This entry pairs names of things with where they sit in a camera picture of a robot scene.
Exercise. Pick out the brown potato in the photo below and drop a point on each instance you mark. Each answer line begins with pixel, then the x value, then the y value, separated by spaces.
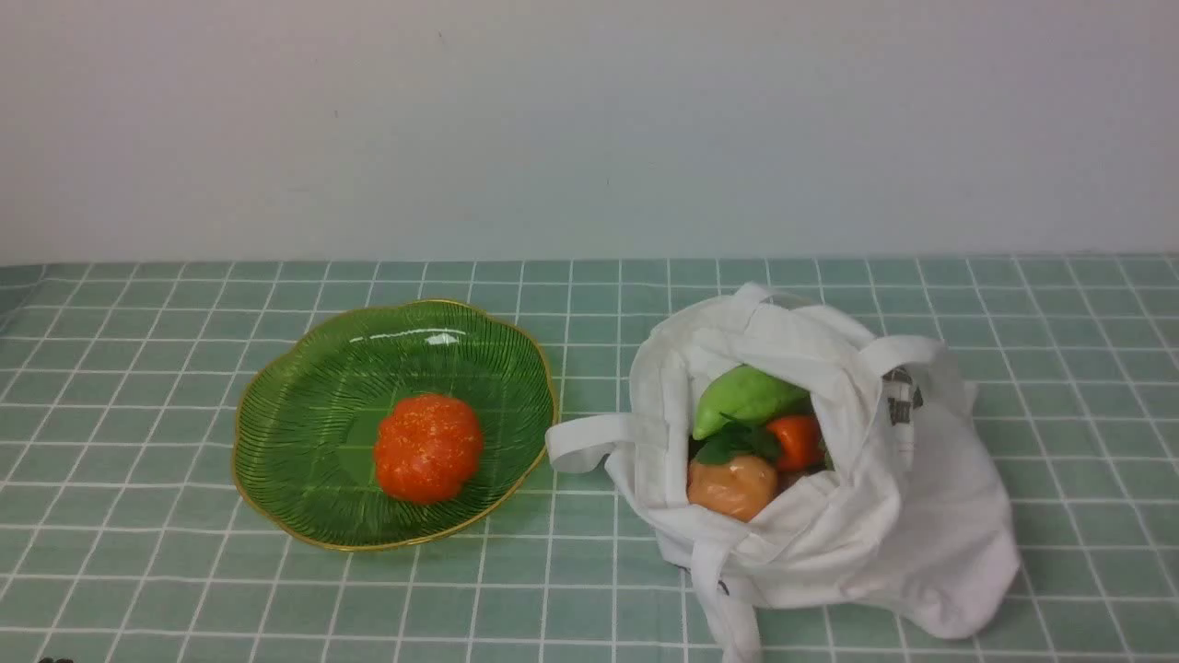
pixel 739 489

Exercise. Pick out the white cloth bag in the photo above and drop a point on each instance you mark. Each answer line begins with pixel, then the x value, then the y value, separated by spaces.
pixel 913 518

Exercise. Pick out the light green pepper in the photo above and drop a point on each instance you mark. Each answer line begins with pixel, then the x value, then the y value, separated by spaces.
pixel 744 394

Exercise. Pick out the dark green leafy vegetable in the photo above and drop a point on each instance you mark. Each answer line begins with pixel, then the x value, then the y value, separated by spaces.
pixel 737 439

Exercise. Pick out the green glass plate gold rim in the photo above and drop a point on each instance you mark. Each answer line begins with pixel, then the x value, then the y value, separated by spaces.
pixel 307 423

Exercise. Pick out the orange red tomato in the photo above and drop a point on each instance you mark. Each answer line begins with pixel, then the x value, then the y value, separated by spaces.
pixel 801 443

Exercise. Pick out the green checkered tablecloth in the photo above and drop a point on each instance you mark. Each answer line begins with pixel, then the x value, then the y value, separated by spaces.
pixel 124 539

